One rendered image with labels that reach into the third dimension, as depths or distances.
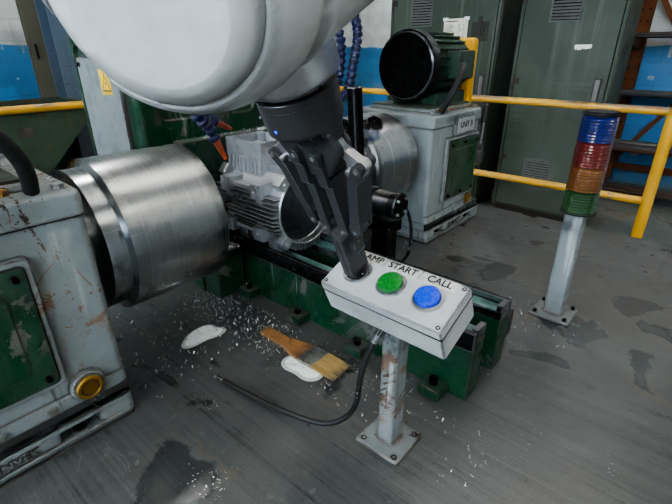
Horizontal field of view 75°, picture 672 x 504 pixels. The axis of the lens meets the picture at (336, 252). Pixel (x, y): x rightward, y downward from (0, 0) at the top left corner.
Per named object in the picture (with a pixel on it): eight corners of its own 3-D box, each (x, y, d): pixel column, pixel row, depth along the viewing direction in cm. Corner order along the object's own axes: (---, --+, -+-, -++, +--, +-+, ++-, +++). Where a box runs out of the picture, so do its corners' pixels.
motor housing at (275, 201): (219, 237, 102) (209, 155, 94) (280, 216, 114) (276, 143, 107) (276, 263, 89) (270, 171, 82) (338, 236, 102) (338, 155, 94)
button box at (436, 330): (329, 306, 58) (318, 280, 55) (361, 271, 62) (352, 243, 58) (445, 361, 48) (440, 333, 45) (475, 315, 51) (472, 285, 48)
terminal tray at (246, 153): (227, 169, 98) (223, 136, 95) (264, 161, 105) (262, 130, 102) (261, 178, 91) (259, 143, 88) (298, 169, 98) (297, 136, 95)
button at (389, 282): (375, 294, 52) (371, 284, 51) (388, 277, 54) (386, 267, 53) (395, 303, 51) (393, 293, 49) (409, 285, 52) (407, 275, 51)
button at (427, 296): (410, 309, 49) (408, 299, 48) (424, 291, 51) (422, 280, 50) (434, 319, 48) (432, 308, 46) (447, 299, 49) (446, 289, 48)
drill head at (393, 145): (283, 213, 118) (278, 117, 108) (374, 182, 146) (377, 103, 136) (354, 237, 103) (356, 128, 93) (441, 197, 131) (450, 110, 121)
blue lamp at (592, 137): (571, 141, 79) (577, 115, 77) (581, 137, 83) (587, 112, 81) (609, 145, 76) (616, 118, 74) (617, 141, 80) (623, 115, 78)
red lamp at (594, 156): (566, 166, 81) (571, 141, 79) (575, 160, 85) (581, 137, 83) (602, 171, 78) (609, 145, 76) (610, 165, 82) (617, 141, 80)
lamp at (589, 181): (561, 189, 83) (566, 166, 81) (570, 183, 87) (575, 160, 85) (596, 196, 79) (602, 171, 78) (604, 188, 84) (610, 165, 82)
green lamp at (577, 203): (556, 212, 85) (561, 189, 83) (565, 204, 89) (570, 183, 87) (590, 219, 81) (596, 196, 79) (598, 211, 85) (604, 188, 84)
